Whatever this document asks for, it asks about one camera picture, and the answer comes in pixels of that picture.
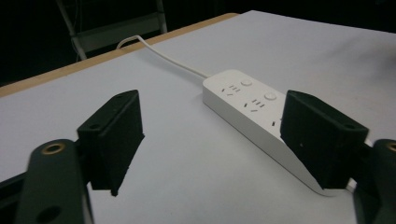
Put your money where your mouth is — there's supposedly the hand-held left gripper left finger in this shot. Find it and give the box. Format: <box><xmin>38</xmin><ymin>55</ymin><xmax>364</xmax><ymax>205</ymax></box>
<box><xmin>77</xmin><ymin>89</ymin><xmax>146</xmax><ymax>197</ymax></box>

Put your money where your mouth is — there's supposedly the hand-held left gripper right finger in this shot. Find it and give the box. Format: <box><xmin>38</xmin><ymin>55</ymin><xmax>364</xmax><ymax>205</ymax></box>
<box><xmin>279</xmin><ymin>90</ymin><xmax>370</xmax><ymax>190</ymax></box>

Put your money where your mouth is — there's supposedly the white power strip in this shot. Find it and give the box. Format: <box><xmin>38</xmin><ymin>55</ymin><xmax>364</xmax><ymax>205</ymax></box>
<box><xmin>202</xmin><ymin>68</ymin><xmax>374</xmax><ymax>198</ymax></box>

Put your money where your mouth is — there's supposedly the grey metal chair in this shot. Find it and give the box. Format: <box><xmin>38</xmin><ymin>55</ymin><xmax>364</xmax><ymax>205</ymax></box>
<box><xmin>55</xmin><ymin>0</ymin><xmax>168</xmax><ymax>61</ymax></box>

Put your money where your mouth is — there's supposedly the white power strip cable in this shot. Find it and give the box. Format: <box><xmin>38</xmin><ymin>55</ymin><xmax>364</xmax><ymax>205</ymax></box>
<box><xmin>116</xmin><ymin>35</ymin><xmax>209</xmax><ymax>79</ymax></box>

